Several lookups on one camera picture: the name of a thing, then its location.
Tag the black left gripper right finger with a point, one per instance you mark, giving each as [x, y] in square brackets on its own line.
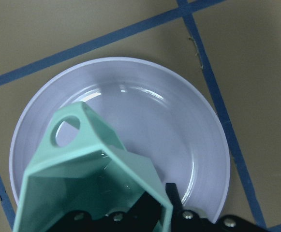
[185, 220]

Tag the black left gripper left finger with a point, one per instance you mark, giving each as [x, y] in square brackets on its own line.
[141, 217]

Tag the teal hexagonal cup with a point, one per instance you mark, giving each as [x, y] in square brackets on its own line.
[81, 164]

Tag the lilac round plate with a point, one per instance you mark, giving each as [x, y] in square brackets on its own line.
[154, 111]

